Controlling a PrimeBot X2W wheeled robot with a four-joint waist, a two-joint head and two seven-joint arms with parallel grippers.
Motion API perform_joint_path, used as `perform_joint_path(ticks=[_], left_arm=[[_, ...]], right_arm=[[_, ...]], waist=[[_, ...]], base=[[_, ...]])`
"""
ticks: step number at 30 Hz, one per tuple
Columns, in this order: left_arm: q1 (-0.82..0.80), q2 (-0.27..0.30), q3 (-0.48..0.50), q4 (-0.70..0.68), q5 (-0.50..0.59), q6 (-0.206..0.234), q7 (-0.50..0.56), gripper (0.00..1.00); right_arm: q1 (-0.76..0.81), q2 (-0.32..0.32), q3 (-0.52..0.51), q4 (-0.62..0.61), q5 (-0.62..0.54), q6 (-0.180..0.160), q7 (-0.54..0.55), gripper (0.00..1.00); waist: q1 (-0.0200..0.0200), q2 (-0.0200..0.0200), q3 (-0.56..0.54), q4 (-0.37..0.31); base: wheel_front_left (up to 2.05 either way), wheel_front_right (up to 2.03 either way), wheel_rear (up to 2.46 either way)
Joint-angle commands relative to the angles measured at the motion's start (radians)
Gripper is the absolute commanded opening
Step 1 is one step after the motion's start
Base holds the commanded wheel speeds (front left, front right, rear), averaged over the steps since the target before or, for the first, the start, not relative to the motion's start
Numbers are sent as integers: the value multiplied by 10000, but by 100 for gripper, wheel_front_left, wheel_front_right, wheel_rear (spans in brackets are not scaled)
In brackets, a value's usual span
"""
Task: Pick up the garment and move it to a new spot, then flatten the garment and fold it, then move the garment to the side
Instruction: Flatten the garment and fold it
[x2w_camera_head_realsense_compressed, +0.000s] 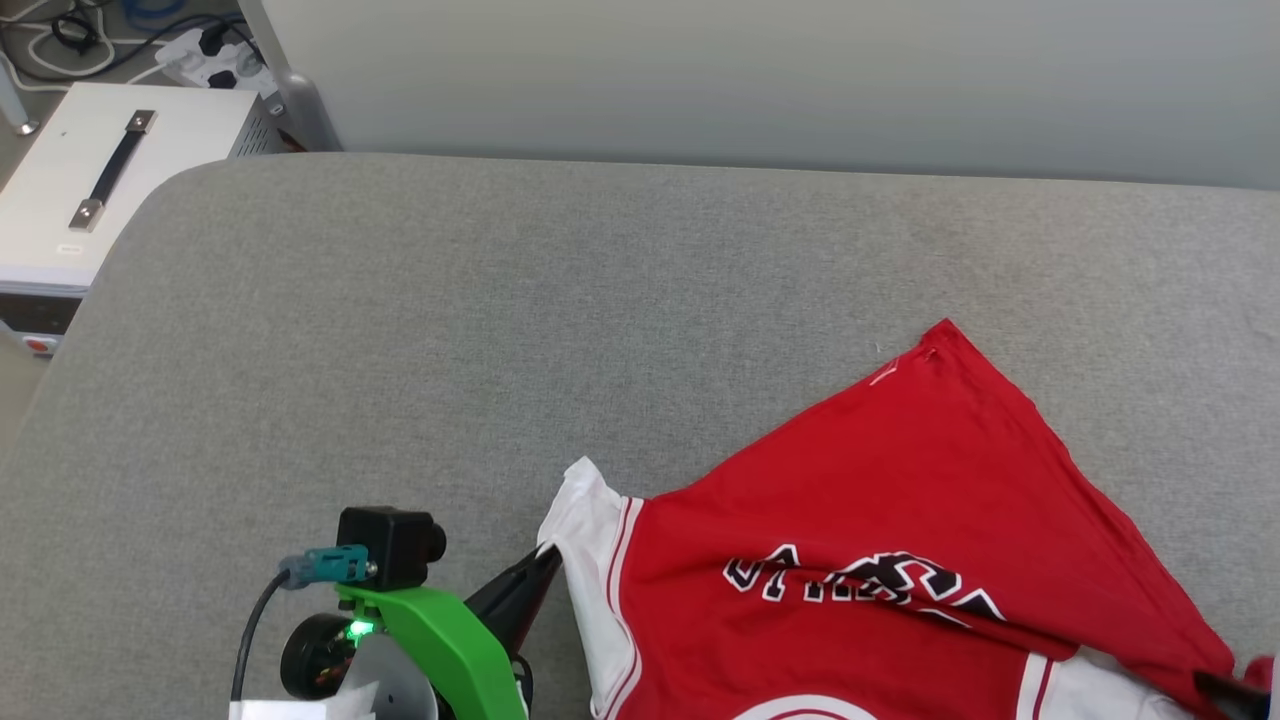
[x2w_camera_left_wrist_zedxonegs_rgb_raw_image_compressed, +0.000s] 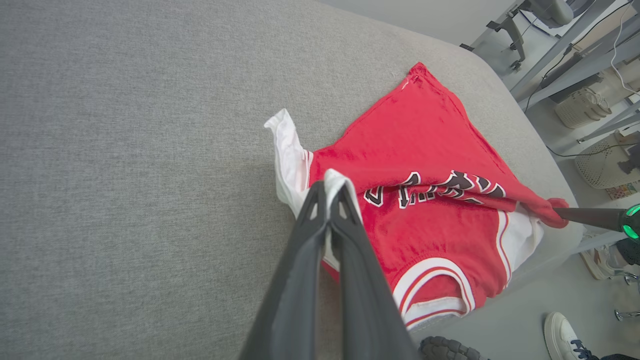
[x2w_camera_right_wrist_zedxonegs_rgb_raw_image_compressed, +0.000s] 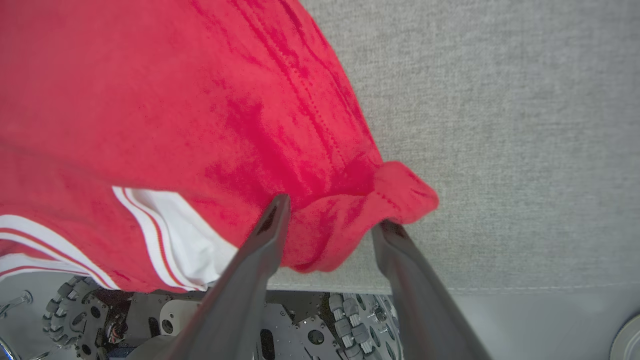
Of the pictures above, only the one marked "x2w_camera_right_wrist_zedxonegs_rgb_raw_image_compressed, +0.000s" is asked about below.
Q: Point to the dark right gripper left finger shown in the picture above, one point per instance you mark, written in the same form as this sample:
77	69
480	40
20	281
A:
235	300

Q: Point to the grey fabric sofa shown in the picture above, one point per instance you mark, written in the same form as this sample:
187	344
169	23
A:
500	125

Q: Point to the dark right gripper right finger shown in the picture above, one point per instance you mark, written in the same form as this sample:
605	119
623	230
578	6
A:
425	310

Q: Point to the grey omni wheel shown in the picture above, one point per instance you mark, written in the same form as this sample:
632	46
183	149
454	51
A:
75	317
350	325

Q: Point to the red and white garment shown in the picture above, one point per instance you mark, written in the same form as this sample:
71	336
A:
175	115

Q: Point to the round grey disc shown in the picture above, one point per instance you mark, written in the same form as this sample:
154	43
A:
630	342

